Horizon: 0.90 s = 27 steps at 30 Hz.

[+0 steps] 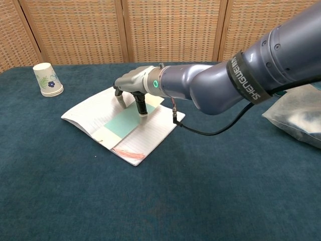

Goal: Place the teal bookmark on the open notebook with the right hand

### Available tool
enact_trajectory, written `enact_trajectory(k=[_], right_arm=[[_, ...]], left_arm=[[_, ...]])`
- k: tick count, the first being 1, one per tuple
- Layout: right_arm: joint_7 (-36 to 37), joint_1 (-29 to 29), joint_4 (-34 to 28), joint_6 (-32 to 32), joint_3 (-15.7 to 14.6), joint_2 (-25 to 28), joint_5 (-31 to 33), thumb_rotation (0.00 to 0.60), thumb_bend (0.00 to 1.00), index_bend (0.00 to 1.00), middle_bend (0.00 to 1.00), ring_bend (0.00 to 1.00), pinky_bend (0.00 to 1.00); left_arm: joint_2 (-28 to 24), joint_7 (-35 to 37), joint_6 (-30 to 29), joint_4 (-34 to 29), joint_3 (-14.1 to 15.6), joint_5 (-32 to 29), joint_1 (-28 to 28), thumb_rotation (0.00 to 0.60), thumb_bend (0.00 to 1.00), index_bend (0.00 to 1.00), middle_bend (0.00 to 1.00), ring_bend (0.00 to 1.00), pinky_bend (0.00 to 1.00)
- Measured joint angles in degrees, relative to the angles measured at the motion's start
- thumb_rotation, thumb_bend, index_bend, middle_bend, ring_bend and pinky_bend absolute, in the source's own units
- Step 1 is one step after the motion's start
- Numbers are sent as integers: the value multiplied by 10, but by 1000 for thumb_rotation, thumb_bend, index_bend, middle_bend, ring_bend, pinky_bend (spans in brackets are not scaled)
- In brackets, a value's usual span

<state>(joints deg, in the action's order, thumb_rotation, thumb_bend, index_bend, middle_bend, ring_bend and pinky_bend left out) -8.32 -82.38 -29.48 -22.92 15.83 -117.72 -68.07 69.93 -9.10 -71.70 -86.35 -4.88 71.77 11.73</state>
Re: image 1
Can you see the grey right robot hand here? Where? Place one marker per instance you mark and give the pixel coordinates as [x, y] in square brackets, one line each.
[133, 80]

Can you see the cream and teal tasselled bookmark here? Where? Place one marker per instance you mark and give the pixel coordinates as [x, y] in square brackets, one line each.
[120, 123]

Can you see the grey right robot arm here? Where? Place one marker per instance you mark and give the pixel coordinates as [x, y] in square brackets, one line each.
[213, 82]

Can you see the open lined notebook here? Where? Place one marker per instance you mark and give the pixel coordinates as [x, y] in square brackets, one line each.
[150, 135]

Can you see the woven rattan folding screen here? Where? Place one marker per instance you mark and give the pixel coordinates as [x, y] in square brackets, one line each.
[100, 30]

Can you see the floral print paper cup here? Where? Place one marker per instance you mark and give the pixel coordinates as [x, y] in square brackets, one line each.
[46, 80]

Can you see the teal tablecloth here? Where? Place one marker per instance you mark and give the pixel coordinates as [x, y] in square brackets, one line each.
[75, 195]

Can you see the grey translucent plastic bag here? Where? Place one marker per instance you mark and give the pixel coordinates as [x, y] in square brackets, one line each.
[296, 118]

